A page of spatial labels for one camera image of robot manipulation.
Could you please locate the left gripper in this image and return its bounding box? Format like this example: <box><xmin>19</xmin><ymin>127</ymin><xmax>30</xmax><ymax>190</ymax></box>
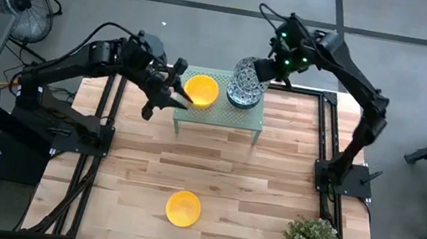
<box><xmin>133</xmin><ymin>66</ymin><xmax>199</xmax><ymax>127</ymax></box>

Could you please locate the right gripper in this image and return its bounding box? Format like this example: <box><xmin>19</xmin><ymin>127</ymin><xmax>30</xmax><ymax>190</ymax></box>
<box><xmin>251</xmin><ymin>40</ymin><xmax>315</xmax><ymax>90</ymax></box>

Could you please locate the teal floral patterned bowl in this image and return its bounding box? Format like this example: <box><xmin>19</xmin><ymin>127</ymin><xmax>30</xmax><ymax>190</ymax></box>
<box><xmin>228</xmin><ymin>53</ymin><xmax>274</xmax><ymax>100</ymax></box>
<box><xmin>224</xmin><ymin>87</ymin><xmax>264</xmax><ymax>113</ymax></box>
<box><xmin>223</xmin><ymin>77</ymin><xmax>267</xmax><ymax>113</ymax></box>

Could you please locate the yellow plastic bowl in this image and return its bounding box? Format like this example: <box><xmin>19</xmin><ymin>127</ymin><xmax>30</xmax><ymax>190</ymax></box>
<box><xmin>162</xmin><ymin>187</ymin><xmax>205</xmax><ymax>231</ymax></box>
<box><xmin>180</xmin><ymin>71</ymin><xmax>222</xmax><ymax>112</ymax></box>

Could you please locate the pale green perforated metal shelf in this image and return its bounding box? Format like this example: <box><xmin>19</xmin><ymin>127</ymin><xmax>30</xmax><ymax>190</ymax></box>
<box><xmin>169</xmin><ymin>62</ymin><xmax>272</xmax><ymax>148</ymax></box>

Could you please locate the black computer case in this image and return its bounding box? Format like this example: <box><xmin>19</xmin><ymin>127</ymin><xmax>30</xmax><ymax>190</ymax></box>
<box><xmin>0</xmin><ymin>132</ymin><xmax>55</xmax><ymax>189</ymax></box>

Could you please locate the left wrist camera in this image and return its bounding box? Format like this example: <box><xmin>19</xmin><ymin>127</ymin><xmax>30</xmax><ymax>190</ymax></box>
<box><xmin>172</xmin><ymin>57</ymin><xmax>190</xmax><ymax>78</ymax></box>

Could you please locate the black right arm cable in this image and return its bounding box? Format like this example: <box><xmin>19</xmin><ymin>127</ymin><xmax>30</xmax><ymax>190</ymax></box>
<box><xmin>256</xmin><ymin>2</ymin><xmax>295</xmax><ymax>27</ymax></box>

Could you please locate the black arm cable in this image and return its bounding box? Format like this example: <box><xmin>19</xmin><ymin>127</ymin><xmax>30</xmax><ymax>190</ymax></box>
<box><xmin>64</xmin><ymin>15</ymin><xmax>143</xmax><ymax>73</ymax></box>
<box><xmin>256</xmin><ymin>2</ymin><xmax>295</xmax><ymax>27</ymax></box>

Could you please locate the black aluminium rig frame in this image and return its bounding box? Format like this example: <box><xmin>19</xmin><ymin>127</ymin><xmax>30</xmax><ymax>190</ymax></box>
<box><xmin>19</xmin><ymin>47</ymin><xmax>402</xmax><ymax>239</ymax></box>

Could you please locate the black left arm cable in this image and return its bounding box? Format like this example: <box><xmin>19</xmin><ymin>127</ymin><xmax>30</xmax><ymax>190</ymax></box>
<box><xmin>64</xmin><ymin>15</ymin><xmax>143</xmax><ymax>73</ymax></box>

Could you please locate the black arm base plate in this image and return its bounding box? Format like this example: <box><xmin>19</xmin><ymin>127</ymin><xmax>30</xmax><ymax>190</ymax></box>
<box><xmin>49</xmin><ymin>117</ymin><xmax>117</xmax><ymax>160</ymax></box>
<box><xmin>310</xmin><ymin>158</ymin><xmax>377</xmax><ymax>201</ymax></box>

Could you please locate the yellow cable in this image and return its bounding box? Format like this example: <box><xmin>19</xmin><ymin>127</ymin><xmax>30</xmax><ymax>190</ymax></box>
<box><xmin>0</xmin><ymin>78</ymin><xmax>19</xmax><ymax>90</ymax></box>

